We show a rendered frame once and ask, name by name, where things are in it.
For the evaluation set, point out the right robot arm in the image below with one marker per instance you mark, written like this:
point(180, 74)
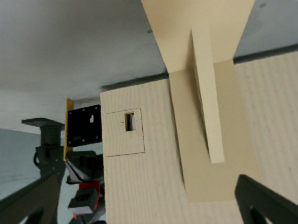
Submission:
point(50, 157)

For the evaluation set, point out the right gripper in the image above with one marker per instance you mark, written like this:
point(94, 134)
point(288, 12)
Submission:
point(86, 169)

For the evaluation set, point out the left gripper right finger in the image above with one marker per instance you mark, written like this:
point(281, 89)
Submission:
point(256, 202)

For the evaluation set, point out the black mortise lock with brass faceplate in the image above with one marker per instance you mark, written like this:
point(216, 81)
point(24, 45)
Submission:
point(78, 129)

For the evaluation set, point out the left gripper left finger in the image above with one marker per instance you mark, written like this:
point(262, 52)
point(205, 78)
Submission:
point(37, 201)

